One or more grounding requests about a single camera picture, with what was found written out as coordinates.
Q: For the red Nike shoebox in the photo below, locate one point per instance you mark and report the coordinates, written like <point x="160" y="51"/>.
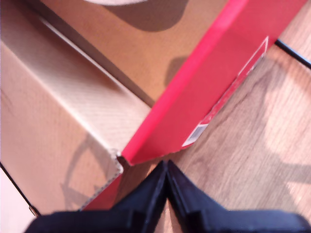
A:
<point x="206" y="85"/>

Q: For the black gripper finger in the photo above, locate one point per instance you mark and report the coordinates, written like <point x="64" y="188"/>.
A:
<point x="148" y="194"/>
<point x="184" y="194"/>

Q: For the blue suede white-striped shoe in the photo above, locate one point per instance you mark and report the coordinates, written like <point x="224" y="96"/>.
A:
<point x="114" y="1"/>

